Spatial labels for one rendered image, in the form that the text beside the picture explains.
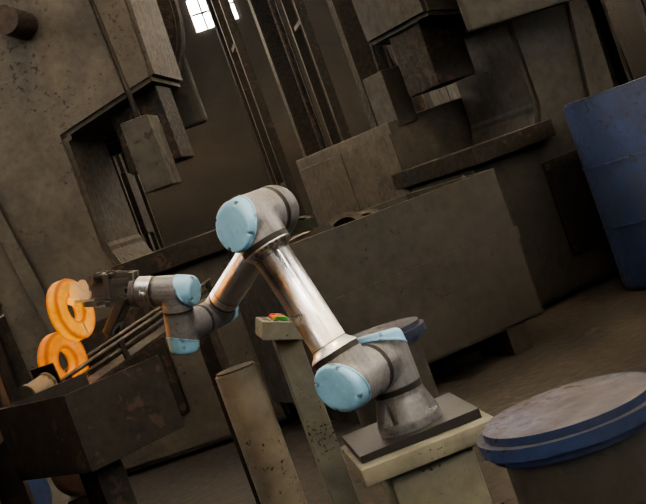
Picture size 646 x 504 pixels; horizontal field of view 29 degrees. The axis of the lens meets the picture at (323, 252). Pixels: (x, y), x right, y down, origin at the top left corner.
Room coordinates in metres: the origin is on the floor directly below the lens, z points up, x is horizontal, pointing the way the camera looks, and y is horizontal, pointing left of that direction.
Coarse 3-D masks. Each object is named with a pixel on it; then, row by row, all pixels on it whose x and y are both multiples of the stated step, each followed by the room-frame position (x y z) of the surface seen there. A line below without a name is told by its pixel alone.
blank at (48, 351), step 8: (48, 336) 3.16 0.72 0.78; (56, 336) 3.16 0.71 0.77; (40, 344) 3.14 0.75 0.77; (48, 344) 3.13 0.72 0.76; (56, 344) 3.16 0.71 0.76; (64, 344) 3.18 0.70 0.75; (72, 344) 3.21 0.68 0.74; (80, 344) 3.23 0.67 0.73; (40, 352) 3.13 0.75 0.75; (48, 352) 3.12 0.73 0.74; (56, 352) 3.15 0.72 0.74; (64, 352) 3.21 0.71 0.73; (72, 352) 3.20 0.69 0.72; (80, 352) 3.22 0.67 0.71; (40, 360) 3.12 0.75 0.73; (48, 360) 3.11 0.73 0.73; (56, 360) 3.14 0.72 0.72; (72, 360) 3.21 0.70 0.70; (80, 360) 3.21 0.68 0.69; (56, 368) 3.13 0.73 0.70; (72, 368) 3.20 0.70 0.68; (88, 368) 3.23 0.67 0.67; (72, 376) 3.17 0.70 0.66
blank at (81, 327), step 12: (60, 288) 3.08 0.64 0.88; (48, 300) 3.06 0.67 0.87; (60, 300) 3.07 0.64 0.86; (48, 312) 3.05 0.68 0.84; (60, 312) 3.05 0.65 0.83; (84, 312) 3.14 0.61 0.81; (60, 324) 3.05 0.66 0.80; (72, 324) 3.08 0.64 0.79; (84, 324) 3.12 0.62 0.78; (72, 336) 3.07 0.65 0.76; (84, 336) 3.10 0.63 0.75
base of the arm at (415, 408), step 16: (416, 384) 2.81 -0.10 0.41; (384, 400) 2.81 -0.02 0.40; (400, 400) 2.79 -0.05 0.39; (416, 400) 2.80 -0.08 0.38; (432, 400) 2.83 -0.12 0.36; (384, 416) 2.81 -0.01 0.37; (400, 416) 2.78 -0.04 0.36; (416, 416) 2.78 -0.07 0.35; (432, 416) 2.80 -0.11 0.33; (384, 432) 2.81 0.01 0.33; (400, 432) 2.78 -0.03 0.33
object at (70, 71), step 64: (0, 0) 5.36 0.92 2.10; (64, 0) 5.33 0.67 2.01; (128, 0) 5.32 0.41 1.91; (0, 64) 5.37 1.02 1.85; (64, 64) 5.34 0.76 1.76; (128, 64) 5.31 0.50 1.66; (0, 128) 5.39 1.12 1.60; (64, 128) 5.36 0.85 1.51; (128, 128) 5.11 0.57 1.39; (0, 192) 5.40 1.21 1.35; (64, 192) 5.37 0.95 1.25; (0, 256) 5.41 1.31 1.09; (64, 256) 5.38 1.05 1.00; (128, 256) 5.54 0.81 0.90; (192, 256) 5.23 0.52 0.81; (128, 320) 5.35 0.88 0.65; (192, 384) 5.34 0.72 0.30; (192, 448) 5.37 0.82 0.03
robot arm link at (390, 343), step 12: (372, 336) 2.79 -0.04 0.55; (384, 336) 2.79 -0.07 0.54; (396, 336) 2.81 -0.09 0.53; (384, 348) 2.78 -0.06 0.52; (396, 348) 2.80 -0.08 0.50; (408, 348) 2.83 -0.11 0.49; (396, 360) 2.78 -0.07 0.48; (408, 360) 2.81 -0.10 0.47; (396, 372) 2.78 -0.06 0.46; (408, 372) 2.80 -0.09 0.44; (396, 384) 2.79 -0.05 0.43
